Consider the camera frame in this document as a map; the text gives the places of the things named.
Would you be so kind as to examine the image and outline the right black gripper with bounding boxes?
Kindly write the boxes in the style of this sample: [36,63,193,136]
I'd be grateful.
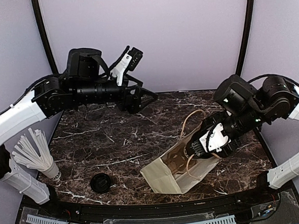
[200,103,270,159]

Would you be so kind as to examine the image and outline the brown cardboard cup carrier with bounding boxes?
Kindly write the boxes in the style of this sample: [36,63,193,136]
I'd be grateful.
[161,143,189,178]

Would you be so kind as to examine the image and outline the cream paper bag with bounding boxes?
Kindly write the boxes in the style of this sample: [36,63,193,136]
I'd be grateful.
[140,109,221,195]

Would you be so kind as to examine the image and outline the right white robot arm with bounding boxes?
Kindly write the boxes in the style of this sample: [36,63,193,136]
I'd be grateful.
[185,74,299,159]

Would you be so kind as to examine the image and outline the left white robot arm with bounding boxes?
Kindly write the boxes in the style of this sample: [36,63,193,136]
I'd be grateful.
[0,75,158,217]

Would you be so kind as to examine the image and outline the black plastic cup lid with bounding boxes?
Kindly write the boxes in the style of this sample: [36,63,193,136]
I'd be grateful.
[90,173,111,194]

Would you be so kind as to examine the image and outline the white cup with straws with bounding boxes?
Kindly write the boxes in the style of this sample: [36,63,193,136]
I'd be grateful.
[12,128,61,181]

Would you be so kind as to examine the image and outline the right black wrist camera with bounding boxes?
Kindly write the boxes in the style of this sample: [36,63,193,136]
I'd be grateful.
[213,74,257,115]

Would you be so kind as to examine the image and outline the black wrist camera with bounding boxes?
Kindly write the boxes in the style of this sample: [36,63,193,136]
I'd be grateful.
[66,48,110,80]
[213,74,257,115]

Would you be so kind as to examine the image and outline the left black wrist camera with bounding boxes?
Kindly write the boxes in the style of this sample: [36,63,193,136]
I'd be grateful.
[66,48,110,80]

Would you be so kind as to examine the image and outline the right black frame post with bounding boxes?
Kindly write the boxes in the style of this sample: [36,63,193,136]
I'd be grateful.
[235,0,254,76]

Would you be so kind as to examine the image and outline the black frame post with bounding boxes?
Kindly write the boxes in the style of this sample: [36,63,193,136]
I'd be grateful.
[235,0,254,76]
[31,0,59,74]

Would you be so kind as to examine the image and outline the left black frame post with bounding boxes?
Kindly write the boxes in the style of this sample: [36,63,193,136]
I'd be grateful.
[31,0,59,74]

